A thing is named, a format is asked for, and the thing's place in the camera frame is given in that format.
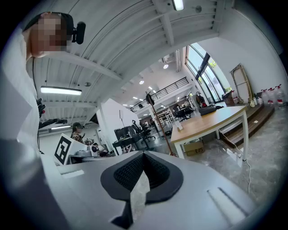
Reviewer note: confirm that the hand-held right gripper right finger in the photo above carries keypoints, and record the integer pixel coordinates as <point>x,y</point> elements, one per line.
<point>191,191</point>

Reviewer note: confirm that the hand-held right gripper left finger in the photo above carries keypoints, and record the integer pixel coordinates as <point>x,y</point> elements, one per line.
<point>90,191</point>

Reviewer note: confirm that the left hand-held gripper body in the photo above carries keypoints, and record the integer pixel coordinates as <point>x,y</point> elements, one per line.
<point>67,146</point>

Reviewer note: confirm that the small printed paper booklet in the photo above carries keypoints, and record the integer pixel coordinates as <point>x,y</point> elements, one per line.
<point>178,125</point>

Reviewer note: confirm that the cardboard box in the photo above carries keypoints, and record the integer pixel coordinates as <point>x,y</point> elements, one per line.
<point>194,148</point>

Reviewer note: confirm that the long ceiling tube lamp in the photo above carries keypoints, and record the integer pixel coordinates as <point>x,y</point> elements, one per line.
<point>178,4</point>
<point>60,90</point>

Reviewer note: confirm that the white power strip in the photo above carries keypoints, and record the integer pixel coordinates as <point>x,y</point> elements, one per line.
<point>239,155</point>

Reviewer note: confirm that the wooden table white legs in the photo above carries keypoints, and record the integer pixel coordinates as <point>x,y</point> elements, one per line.
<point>207,122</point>

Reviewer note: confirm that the brown wooden coat rack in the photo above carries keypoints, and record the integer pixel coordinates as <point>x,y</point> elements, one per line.
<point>160,125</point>

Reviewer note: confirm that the black office chair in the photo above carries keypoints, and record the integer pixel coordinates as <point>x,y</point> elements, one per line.
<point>141,130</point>

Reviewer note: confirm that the person in white shirt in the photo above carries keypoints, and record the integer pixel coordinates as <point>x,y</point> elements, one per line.
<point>15,89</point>

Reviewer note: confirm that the white shelf rack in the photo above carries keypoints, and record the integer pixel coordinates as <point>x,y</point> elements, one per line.
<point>164,115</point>

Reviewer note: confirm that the dark grey bag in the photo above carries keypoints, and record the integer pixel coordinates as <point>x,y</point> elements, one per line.
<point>207,110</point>

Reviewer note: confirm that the dark wooden step platform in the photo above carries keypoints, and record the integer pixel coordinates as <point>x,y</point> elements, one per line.
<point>254,121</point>

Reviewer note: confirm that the black hanging bag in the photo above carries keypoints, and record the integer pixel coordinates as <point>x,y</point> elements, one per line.
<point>149,99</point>

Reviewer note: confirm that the black balcony railing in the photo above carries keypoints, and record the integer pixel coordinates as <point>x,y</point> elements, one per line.
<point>164,89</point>

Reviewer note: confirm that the yellowish white jug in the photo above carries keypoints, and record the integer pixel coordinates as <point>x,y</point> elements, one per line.
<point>254,103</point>

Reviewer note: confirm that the pink white bottle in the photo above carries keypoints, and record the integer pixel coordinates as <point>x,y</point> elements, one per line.
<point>260,100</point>

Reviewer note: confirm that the person's head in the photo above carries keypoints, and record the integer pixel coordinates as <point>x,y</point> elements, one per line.
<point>45,33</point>

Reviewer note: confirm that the clear bottle red label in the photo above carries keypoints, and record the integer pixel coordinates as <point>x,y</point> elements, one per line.
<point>280,94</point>
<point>272,96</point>
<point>265,97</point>

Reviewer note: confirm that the large window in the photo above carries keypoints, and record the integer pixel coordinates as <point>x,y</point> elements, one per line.
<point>202,72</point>

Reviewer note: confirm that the black frame desk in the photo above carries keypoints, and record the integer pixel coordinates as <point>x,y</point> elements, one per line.
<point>126,138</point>

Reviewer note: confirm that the black head-worn camera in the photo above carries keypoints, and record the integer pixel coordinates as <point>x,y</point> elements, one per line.
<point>79,32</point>

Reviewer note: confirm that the leaning wooden frame panel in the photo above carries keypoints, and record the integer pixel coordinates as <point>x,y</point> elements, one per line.
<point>240,83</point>

